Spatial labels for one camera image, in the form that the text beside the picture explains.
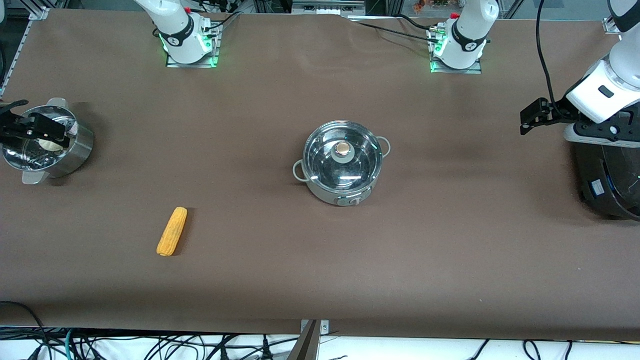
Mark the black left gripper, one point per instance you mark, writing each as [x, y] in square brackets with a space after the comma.
[559, 108]

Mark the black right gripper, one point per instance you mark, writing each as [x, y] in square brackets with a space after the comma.
[15, 125]

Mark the yellow corn cob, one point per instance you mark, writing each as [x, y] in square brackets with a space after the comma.
[172, 231]

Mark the glass lid with gold knob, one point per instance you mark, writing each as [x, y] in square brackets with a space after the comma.
[342, 157]

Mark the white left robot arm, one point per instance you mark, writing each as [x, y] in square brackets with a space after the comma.
[467, 35]

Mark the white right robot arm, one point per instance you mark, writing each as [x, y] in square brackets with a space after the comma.
[182, 37]

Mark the white round food item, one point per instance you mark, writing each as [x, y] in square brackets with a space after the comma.
[49, 145]

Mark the black round appliance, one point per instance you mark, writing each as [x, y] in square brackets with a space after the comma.
[607, 185]

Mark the brown table mat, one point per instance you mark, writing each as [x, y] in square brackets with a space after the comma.
[250, 100]

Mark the grey metal box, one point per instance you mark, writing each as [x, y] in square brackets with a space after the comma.
[327, 7]

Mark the aluminium frame rail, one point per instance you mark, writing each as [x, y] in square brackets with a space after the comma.
[17, 50]

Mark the aluminium corner bracket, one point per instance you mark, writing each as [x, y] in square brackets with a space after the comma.
[611, 26]

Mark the grey metal table bracket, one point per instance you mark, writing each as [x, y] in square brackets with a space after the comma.
[314, 340]

